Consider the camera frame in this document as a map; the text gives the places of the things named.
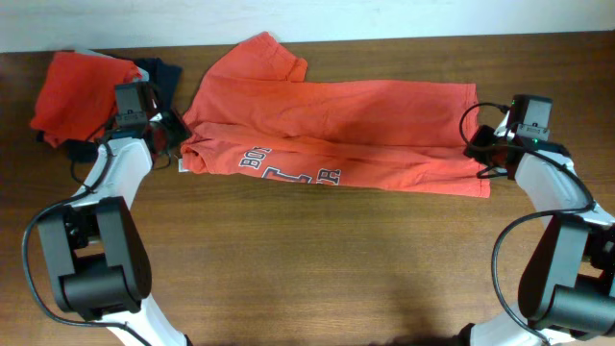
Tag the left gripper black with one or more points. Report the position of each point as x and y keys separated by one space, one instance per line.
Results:
x=179 y=131

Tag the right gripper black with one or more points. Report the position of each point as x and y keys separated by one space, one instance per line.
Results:
x=476 y=145

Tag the orange-red t-shirt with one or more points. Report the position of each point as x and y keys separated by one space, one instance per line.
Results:
x=255 y=113

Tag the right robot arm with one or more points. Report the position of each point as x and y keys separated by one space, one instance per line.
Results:
x=566 y=292

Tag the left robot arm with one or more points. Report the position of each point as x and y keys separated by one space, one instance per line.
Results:
x=97 y=264

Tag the folded dark navy garment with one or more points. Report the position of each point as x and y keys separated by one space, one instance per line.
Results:
x=165 y=76

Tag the folded grey shirt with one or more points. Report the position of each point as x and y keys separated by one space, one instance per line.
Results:
x=141 y=72

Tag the folded red-orange shirt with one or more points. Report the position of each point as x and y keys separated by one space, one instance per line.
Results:
x=77 y=98

